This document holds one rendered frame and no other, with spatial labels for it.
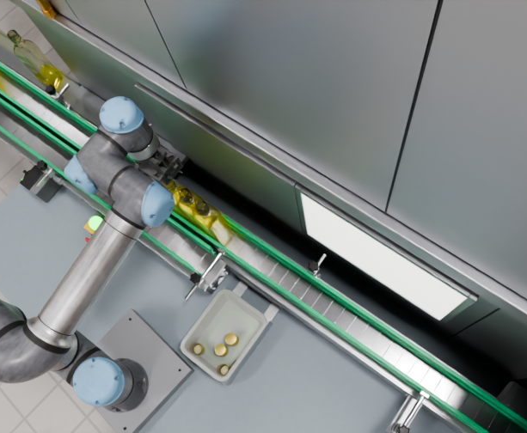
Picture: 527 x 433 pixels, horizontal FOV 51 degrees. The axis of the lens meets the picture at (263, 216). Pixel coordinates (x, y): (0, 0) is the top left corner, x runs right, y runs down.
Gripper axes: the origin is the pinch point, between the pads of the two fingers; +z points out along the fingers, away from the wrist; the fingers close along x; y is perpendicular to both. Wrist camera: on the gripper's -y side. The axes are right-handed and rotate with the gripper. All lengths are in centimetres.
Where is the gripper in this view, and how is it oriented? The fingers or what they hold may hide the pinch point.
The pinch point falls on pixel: (162, 176)
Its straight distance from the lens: 142.3
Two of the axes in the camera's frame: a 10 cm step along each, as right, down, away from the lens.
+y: 8.1, 5.2, -2.8
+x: 5.8, -7.9, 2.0
